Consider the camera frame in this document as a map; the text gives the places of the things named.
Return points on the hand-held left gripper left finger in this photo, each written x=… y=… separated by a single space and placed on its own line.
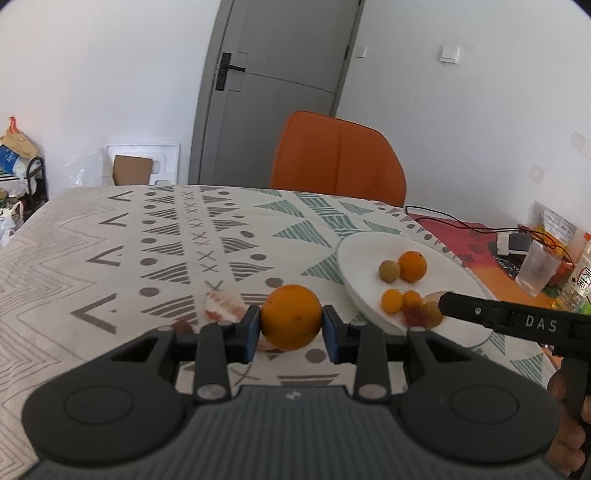
x=253 y=334

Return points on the clear plastic wrap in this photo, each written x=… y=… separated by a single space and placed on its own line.
x=85 y=168

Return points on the grey door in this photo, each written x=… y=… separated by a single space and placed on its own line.
x=277 y=106

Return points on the yellow drink bottle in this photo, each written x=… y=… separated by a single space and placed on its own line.
x=579 y=281

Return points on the brown paper bag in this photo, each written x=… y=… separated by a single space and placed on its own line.
x=18 y=141

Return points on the blue and white bag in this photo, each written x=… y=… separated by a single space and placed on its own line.
x=8 y=159

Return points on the printed snack bag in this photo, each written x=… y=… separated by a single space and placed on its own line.
x=558 y=226

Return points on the small tangerine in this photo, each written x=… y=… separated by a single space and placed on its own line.
x=412 y=298
x=392 y=302

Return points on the white tote bag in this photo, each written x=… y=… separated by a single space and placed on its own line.
x=9 y=221

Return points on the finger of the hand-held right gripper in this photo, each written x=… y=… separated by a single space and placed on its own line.
x=471 y=310

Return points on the white ceramic bowl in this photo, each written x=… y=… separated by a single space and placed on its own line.
x=364 y=272

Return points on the orange printed table mat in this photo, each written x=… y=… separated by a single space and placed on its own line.
x=466 y=240

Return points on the white wall outlet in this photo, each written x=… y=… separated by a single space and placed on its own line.
x=537 y=173

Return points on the patterned white tablecloth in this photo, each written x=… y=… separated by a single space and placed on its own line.
x=115 y=286

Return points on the person's right hand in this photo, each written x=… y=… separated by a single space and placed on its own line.
x=570 y=443

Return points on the black shelf rack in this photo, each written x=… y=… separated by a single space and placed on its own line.
x=37 y=184

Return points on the large orange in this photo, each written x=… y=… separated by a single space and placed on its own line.
x=412 y=266
x=291 y=317

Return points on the white charger block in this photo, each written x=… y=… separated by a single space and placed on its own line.
x=505 y=244

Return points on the green-brown kiwi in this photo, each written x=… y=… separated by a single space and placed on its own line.
x=388 y=270
x=433 y=316

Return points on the orange chair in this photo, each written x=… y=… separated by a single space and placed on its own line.
x=337 y=159

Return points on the clear plastic cup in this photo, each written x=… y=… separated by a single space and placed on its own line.
x=535 y=270

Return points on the small red fruit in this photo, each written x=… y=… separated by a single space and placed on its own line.
x=414 y=317

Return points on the brown cardboard box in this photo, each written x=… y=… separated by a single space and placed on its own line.
x=133 y=170

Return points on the small white wall switch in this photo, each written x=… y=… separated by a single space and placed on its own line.
x=361 y=51

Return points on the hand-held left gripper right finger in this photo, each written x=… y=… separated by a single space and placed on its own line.
x=330 y=334

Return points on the cardboard box in foam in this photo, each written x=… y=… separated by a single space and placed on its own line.
x=138 y=150

